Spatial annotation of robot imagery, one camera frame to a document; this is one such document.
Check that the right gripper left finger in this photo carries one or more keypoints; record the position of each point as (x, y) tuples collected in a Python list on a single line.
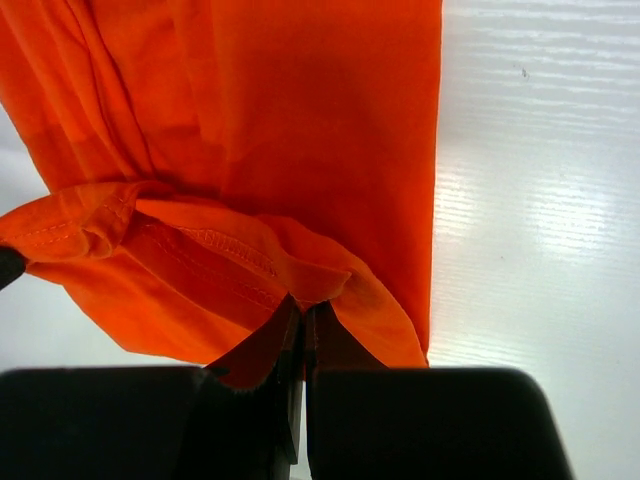
[(258, 385)]

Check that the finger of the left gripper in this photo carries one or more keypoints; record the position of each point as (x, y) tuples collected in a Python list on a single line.
[(12, 266)]

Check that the orange t shirt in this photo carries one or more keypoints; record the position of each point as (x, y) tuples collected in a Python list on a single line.
[(206, 159)]

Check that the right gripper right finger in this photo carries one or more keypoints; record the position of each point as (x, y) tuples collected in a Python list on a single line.
[(328, 345)]

